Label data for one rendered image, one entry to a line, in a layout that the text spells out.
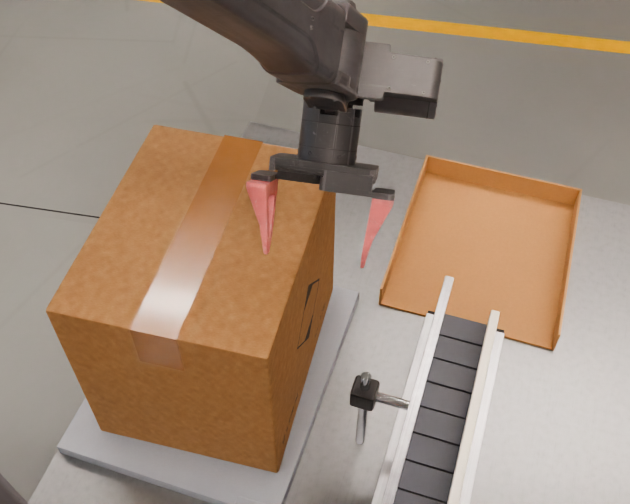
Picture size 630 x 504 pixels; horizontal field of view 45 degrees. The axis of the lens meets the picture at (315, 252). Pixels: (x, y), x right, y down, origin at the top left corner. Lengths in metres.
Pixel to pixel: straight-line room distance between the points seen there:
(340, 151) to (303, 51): 0.16
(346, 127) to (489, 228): 0.59
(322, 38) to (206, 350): 0.34
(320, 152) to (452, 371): 0.43
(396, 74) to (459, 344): 0.48
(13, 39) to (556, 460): 2.72
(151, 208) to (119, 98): 2.01
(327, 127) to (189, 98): 2.14
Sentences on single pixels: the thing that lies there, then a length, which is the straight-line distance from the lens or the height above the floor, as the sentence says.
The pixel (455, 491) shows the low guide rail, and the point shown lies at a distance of 0.93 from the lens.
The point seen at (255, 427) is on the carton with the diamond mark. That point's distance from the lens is 0.89.
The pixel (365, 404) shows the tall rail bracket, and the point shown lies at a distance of 0.92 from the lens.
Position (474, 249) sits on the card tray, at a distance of 1.24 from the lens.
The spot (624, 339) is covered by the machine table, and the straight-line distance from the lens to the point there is 1.20.
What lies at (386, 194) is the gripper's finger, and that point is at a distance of 0.72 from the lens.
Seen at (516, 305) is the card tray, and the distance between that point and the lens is 1.18.
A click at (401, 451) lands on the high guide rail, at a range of 0.89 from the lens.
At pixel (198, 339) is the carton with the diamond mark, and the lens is 0.78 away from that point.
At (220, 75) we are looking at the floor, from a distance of 2.93.
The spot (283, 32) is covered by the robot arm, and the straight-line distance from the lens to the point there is 0.56.
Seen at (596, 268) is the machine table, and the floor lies 0.83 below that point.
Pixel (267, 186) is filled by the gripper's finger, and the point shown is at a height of 1.24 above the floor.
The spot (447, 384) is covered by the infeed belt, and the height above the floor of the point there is 0.88.
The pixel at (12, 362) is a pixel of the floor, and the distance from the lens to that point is 2.22.
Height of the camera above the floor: 1.76
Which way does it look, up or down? 50 degrees down
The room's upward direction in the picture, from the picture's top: straight up
